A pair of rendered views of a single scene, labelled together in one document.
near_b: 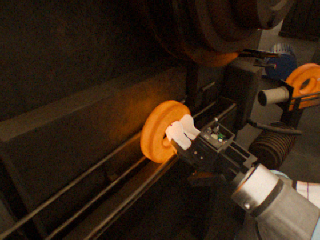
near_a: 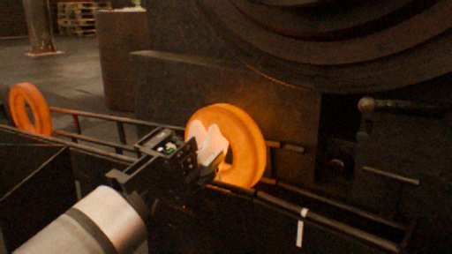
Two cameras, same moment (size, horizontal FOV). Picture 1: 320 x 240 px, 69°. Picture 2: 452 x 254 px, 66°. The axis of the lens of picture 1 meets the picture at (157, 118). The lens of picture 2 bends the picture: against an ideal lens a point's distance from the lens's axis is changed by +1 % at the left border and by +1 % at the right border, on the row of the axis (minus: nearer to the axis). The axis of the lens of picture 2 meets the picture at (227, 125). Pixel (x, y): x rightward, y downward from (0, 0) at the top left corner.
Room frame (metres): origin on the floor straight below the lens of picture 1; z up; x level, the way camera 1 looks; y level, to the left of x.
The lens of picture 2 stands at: (0.41, -0.56, 0.98)
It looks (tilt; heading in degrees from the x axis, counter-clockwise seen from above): 20 degrees down; 85
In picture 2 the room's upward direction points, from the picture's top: straight up
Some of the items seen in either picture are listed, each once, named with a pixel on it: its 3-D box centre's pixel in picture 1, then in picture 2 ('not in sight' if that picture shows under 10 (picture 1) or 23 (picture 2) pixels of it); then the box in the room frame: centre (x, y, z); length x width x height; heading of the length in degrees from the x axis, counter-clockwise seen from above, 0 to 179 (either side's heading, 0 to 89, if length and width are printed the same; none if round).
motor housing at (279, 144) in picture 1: (260, 178); not in sight; (0.72, -0.47, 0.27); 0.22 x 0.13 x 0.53; 138
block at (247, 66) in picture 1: (238, 95); not in sight; (0.75, -0.30, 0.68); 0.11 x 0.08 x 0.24; 48
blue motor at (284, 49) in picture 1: (279, 60); not in sight; (2.51, -1.36, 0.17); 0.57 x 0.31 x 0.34; 158
